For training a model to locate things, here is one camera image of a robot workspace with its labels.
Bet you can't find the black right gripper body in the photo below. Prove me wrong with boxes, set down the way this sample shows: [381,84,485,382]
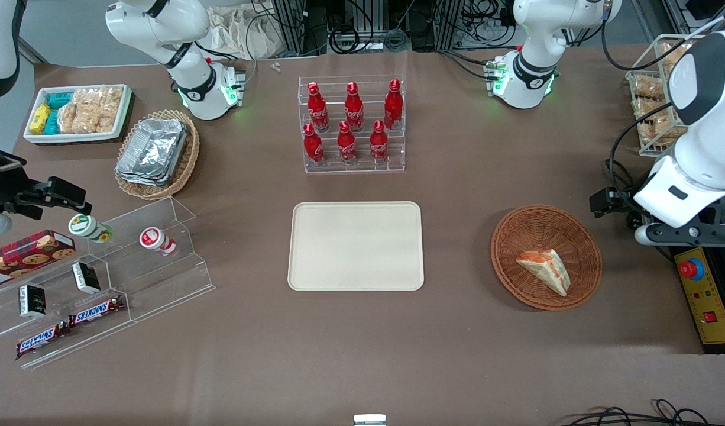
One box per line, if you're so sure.
[0,144,29,214]

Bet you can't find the triangle sandwich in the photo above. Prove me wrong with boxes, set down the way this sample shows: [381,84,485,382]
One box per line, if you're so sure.
[516,248,572,298]

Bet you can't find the white rectangular snack tray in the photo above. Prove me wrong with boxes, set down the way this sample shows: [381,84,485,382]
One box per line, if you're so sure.
[22,83,134,145]

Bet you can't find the aluminium foil tray stack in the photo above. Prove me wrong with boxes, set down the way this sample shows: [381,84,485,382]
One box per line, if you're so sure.
[115,117,189,188]

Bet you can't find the round brown wicker basket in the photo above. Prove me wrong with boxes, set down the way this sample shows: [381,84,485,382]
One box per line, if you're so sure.
[490,204,604,312]

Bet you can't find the oval tan wicker basket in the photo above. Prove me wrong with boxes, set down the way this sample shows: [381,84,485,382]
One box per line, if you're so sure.
[114,109,201,201]

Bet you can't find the cream plastic tray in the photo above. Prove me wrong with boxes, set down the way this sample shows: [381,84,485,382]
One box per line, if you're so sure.
[287,201,425,292]

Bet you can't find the green label yogurt bottle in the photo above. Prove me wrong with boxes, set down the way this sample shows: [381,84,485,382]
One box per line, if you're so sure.
[67,213,114,245]

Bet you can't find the red cookie box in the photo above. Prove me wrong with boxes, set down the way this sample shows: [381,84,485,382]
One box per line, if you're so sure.
[0,229,77,291]

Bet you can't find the yellow snack box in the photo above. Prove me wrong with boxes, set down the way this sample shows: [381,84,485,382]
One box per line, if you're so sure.
[30,103,53,136]

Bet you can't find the clear rice cracker pack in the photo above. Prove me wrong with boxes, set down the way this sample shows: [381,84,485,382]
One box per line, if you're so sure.
[72,89,102,134]
[631,73,666,100]
[57,102,80,134]
[661,40,694,67]
[96,88,124,133]
[633,99,687,149]

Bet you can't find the small black white box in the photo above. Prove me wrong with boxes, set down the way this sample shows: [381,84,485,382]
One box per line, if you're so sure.
[71,261,102,295]
[18,284,48,320]

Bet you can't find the red label yogurt bottle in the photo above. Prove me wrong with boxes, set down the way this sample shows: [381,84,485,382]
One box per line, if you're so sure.
[139,227,178,257]

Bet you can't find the yellow emergency stop box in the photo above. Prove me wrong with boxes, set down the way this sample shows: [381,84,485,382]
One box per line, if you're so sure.
[674,246,725,346]

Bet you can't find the snickers chocolate bar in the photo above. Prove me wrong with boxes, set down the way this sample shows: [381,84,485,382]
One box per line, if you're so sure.
[15,321,72,361]
[68,293,127,328]

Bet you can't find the clear acrylic stepped stand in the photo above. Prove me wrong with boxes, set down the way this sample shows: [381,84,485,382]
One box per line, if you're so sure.
[90,196,216,324]
[0,253,134,371]

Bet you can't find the red cola bottle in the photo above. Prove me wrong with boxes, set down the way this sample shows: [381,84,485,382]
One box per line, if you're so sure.
[337,121,358,166]
[307,82,330,133]
[303,122,325,167]
[369,120,389,165]
[384,79,404,131]
[344,82,365,133]

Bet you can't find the beige cloth bag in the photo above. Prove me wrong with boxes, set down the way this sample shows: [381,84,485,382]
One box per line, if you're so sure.
[208,4,287,61]

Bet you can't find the clear acrylic bottle rack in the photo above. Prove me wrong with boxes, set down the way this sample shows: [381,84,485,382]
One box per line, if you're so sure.
[297,74,407,175]

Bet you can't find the white wire basket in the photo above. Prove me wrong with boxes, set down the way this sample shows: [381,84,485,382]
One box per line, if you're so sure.
[625,33,709,158]

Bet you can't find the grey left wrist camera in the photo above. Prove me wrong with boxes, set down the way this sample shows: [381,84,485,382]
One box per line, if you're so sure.
[635,222,725,247]

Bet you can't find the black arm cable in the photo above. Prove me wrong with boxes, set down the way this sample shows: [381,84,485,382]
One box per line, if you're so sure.
[605,102,675,193]

